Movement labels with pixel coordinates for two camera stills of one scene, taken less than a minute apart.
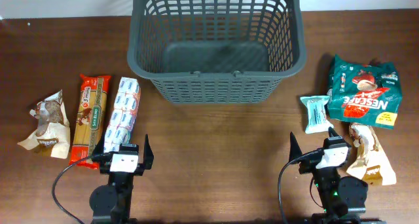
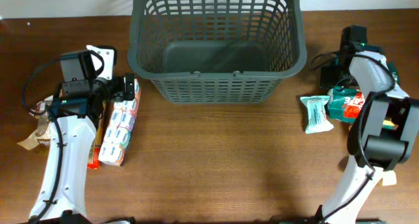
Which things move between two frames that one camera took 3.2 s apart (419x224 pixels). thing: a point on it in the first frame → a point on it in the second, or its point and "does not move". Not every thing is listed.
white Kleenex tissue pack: [119, 132] does not move
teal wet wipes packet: [316, 120] does not move
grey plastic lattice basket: [213, 46] does not move
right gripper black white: [294, 150] → [327, 76]
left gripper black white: [147, 160] → [119, 91]
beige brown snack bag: [52, 135] does not move
